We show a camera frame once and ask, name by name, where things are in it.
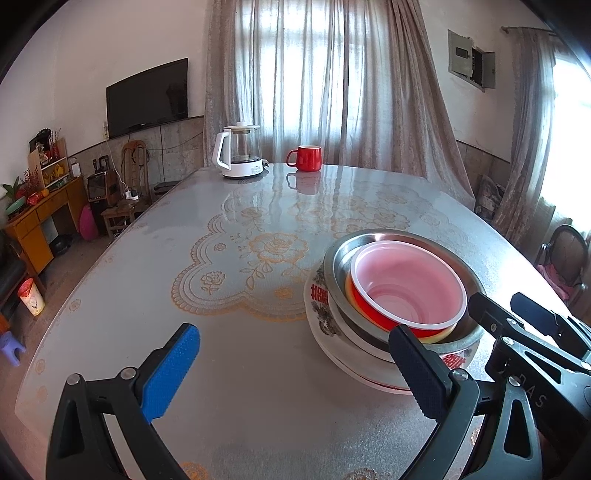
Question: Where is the stainless steel basin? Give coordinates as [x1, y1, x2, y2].
[322, 229, 485, 358]

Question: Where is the red bowl with white inside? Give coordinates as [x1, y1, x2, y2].
[348, 240, 468, 340]

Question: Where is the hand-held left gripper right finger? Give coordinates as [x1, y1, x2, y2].
[388, 324, 543, 480]

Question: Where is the beige window curtain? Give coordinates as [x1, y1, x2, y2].
[492, 25, 561, 245]
[203, 0, 476, 213]

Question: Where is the yellow wooden cabinet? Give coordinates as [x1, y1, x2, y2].
[4, 175, 88, 273]

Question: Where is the small wooden display shelf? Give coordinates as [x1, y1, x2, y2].
[28, 129, 70, 188]

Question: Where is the printed sack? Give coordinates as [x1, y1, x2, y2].
[475, 174, 506, 222]

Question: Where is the purple plastic stool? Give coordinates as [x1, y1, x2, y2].
[0, 332, 26, 367]

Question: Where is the white red-print waste bin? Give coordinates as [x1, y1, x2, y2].
[17, 277, 45, 316]

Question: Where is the black flat television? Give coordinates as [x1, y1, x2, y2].
[106, 58, 189, 139]

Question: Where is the white glass electric kettle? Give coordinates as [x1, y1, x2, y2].
[212, 121, 266, 180]

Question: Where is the grey wall electrical box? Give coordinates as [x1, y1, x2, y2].
[448, 30, 497, 92]

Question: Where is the dark chair with pink cushion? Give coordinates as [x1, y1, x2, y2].
[538, 224, 589, 308]

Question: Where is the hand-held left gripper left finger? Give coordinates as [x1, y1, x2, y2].
[46, 323, 201, 480]

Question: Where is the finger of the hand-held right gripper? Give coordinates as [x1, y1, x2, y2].
[510, 292, 591, 356]
[468, 292, 525, 340]

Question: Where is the red mug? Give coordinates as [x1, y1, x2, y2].
[286, 144, 323, 172]

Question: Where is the white plate with red characters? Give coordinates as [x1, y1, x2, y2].
[303, 268, 481, 377]

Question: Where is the beige lace table mat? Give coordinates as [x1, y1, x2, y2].
[172, 178, 444, 324]

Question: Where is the black speaker box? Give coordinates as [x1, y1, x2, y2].
[87, 171, 116, 217]

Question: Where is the brown wooden chair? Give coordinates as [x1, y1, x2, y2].
[100, 140, 153, 238]

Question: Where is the yellow plastic bowl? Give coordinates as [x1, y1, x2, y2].
[345, 277, 459, 345]

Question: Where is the potted green plant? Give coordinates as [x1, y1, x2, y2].
[2, 168, 28, 199]

